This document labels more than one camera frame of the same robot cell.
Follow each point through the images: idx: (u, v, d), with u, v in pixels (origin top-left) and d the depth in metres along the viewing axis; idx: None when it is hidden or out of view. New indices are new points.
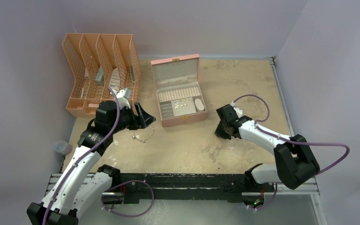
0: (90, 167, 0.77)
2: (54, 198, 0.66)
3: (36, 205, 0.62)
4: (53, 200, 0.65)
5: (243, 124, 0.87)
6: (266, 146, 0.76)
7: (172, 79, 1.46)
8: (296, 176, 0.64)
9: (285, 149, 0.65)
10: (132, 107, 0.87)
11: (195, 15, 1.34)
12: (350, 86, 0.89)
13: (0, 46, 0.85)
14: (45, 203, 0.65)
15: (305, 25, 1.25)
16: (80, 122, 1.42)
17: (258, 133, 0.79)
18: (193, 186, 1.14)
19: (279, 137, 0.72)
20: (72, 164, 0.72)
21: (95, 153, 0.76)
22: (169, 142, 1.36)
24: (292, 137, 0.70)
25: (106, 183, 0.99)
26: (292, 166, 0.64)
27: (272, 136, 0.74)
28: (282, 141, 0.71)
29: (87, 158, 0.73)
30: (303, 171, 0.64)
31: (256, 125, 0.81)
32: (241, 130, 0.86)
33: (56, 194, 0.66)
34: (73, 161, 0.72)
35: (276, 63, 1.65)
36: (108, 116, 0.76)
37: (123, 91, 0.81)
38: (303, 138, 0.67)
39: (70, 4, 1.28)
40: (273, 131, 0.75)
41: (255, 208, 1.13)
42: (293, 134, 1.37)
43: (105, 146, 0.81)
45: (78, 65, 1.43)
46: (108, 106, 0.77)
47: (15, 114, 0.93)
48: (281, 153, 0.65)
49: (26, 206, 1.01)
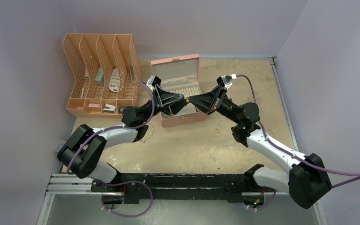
0: (127, 138, 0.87)
2: (102, 131, 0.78)
3: (90, 128, 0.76)
4: (101, 131, 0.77)
5: (251, 133, 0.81)
6: (277, 161, 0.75)
7: (172, 79, 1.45)
8: (310, 196, 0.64)
9: (301, 171, 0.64)
10: (156, 95, 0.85)
11: (195, 15, 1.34)
12: (349, 86, 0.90)
13: (0, 47, 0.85)
14: (95, 130, 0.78)
15: (305, 25, 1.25)
16: (80, 122, 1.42)
17: (268, 146, 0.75)
18: (193, 186, 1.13)
19: (294, 155, 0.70)
20: (123, 125, 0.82)
21: (133, 133, 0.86)
22: (169, 142, 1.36)
24: (306, 157, 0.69)
25: (110, 174, 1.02)
26: (308, 189, 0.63)
27: (286, 153, 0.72)
28: (297, 161, 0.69)
29: (131, 130, 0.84)
30: (317, 191, 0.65)
31: (267, 137, 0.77)
32: (249, 140, 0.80)
33: (104, 130, 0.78)
34: (124, 124, 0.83)
35: (276, 63, 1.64)
36: (132, 124, 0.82)
37: (149, 81, 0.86)
38: (318, 160, 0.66)
39: (70, 4, 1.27)
40: (287, 148, 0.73)
41: (255, 208, 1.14)
42: (293, 134, 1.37)
43: (140, 136, 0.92)
45: (78, 65, 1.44)
46: (131, 116, 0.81)
47: (15, 114, 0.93)
48: (297, 176, 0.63)
49: (26, 206, 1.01)
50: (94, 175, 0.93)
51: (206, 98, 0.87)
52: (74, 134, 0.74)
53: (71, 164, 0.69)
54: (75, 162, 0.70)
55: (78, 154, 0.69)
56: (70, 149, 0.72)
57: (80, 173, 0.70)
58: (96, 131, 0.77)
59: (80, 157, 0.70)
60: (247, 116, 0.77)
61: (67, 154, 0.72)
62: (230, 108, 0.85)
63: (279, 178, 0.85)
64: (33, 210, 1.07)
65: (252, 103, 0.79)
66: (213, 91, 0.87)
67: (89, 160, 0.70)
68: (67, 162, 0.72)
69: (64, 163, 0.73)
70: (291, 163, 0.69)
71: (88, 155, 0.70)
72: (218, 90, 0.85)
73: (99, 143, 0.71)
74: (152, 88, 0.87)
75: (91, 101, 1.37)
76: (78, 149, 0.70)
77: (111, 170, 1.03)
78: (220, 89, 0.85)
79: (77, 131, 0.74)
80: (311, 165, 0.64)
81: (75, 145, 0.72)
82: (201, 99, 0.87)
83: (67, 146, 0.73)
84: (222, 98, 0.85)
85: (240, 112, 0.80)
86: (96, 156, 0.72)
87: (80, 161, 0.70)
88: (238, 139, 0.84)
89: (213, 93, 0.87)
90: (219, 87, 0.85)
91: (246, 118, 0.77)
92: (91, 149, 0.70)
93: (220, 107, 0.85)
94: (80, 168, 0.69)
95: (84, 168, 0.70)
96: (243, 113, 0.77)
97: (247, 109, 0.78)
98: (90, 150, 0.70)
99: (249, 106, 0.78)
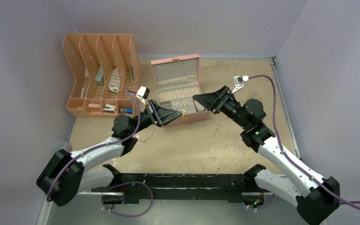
0: (114, 154, 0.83)
2: (82, 154, 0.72)
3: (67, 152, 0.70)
4: (81, 154, 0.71)
5: (266, 142, 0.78)
6: (292, 177, 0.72)
7: (172, 79, 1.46)
8: (319, 216, 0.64)
9: (319, 196, 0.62)
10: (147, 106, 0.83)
11: (195, 14, 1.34)
12: (349, 86, 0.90)
13: (1, 47, 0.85)
14: (73, 153, 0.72)
15: (305, 25, 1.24)
16: (80, 122, 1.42)
17: (284, 161, 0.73)
18: (193, 186, 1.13)
19: (312, 178, 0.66)
20: (107, 141, 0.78)
21: (118, 148, 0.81)
22: (169, 142, 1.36)
24: (324, 179, 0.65)
25: (106, 179, 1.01)
26: (320, 211, 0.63)
27: (303, 173, 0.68)
28: (315, 184, 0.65)
29: (117, 146, 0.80)
30: (327, 211, 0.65)
31: (283, 150, 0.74)
32: (262, 148, 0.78)
33: (84, 153, 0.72)
34: (108, 140, 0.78)
35: (276, 63, 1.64)
36: (122, 134, 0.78)
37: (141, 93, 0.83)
38: (337, 184, 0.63)
39: (70, 4, 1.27)
40: (305, 167, 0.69)
41: (255, 208, 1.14)
42: (292, 134, 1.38)
43: (128, 149, 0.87)
45: (78, 65, 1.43)
46: (122, 125, 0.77)
47: (15, 114, 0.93)
48: (313, 201, 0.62)
49: (26, 206, 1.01)
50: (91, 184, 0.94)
51: (210, 99, 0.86)
52: (50, 161, 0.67)
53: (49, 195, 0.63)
54: (54, 191, 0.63)
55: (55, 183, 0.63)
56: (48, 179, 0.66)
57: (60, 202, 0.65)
58: (75, 156, 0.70)
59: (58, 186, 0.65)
60: (251, 112, 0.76)
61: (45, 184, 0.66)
62: (234, 111, 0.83)
63: (285, 188, 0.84)
64: (33, 210, 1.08)
65: (254, 99, 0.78)
66: (217, 92, 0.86)
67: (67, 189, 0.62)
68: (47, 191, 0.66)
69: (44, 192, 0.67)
70: (309, 185, 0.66)
71: (66, 183, 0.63)
72: (223, 91, 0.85)
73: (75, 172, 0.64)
74: (145, 101, 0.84)
75: (91, 101, 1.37)
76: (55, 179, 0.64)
77: (107, 175, 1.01)
78: (224, 90, 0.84)
79: (53, 158, 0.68)
80: (330, 191, 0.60)
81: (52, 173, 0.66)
82: (205, 99, 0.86)
83: (45, 174, 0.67)
84: (226, 100, 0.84)
85: (243, 111, 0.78)
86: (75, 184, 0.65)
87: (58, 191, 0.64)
88: (248, 144, 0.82)
89: (217, 93, 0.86)
90: (225, 88, 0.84)
91: (250, 114, 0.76)
92: (68, 178, 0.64)
93: (223, 108, 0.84)
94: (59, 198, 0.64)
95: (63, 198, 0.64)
96: (246, 109, 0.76)
97: (250, 105, 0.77)
98: (67, 179, 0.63)
99: (251, 103, 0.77)
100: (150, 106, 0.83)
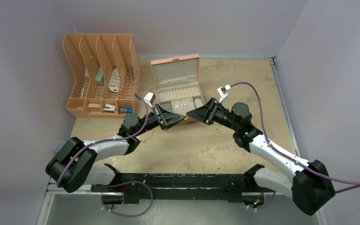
0: (118, 152, 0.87)
2: (94, 143, 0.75)
3: (79, 140, 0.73)
4: (93, 143, 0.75)
5: (253, 138, 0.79)
6: (281, 167, 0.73)
7: (172, 79, 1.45)
8: (314, 202, 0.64)
9: (305, 178, 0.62)
10: (153, 108, 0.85)
11: (195, 14, 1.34)
12: (349, 86, 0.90)
13: (1, 47, 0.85)
14: (86, 143, 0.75)
15: (305, 25, 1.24)
16: (80, 122, 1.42)
17: (271, 153, 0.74)
18: (193, 186, 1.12)
19: (297, 162, 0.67)
20: (114, 137, 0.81)
21: (124, 145, 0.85)
22: (169, 142, 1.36)
24: (310, 163, 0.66)
25: (108, 177, 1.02)
26: (311, 195, 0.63)
27: (288, 160, 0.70)
28: (301, 168, 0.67)
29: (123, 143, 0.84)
30: (320, 196, 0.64)
31: (269, 142, 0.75)
32: (251, 145, 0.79)
33: (95, 143, 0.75)
34: (115, 136, 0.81)
35: (276, 63, 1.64)
36: (130, 131, 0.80)
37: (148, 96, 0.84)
38: (322, 167, 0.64)
39: (70, 5, 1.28)
40: (290, 154, 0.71)
41: (255, 208, 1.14)
42: (292, 134, 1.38)
43: (131, 148, 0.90)
45: (78, 65, 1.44)
46: (131, 121, 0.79)
47: (15, 114, 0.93)
48: (301, 184, 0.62)
49: (26, 206, 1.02)
50: (92, 181, 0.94)
51: (201, 111, 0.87)
52: (63, 147, 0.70)
53: (61, 177, 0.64)
54: (65, 176, 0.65)
55: (68, 166, 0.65)
56: (59, 163, 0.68)
57: (69, 187, 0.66)
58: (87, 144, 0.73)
59: (71, 169, 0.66)
60: (238, 114, 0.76)
61: (56, 168, 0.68)
62: (224, 117, 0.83)
63: (281, 182, 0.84)
64: (34, 210, 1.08)
65: (240, 102, 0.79)
66: (206, 104, 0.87)
67: (79, 173, 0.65)
68: (57, 176, 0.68)
69: (54, 177, 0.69)
70: (295, 170, 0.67)
71: (78, 168, 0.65)
72: (211, 102, 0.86)
73: (88, 157, 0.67)
74: (152, 105, 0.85)
75: (91, 101, 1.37)
76: (69, 162, 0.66)
77: (109, 172, 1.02)
78: (213, 101, 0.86)
79: (66, 144, 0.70)
80: (315, 172, 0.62)
81: (64, 158, 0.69)
82: (196, 112, 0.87)
83: (57, 159, 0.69)
84: (216, 110, 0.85)
85: (233, 114, 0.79)
86: (86, 169, 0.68)
87: (70, 174, 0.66)
88: (240, 145, 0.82)
89: (206, 105, 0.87)
90: (212, 99, 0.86)
91: (237, 116, 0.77)
92: (80, 163, 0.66)
93: (214, 117, 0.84)
94: (69, 182, 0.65)
95: (73, 182, 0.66)
96: (234, 112, 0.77)
97: (237, 108, 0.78)
98: (80, 163, 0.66)
99: (238, 105, 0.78)
100: (156, 109, 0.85)
